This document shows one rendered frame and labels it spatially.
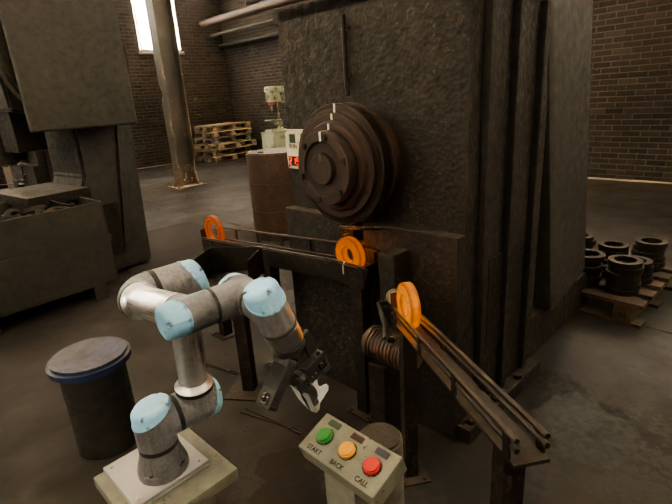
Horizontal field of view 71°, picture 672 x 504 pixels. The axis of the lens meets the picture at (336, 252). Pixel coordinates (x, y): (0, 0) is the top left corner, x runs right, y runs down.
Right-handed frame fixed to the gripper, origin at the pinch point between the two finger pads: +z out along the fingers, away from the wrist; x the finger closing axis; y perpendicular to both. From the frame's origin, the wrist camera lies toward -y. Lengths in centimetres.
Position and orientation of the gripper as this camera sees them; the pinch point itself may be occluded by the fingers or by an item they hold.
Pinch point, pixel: (312, 410)
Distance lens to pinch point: 114.9
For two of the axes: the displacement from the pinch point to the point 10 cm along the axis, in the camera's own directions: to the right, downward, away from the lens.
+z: 3.0, 8.0, 5.1
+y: 6.2, -5.8, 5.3
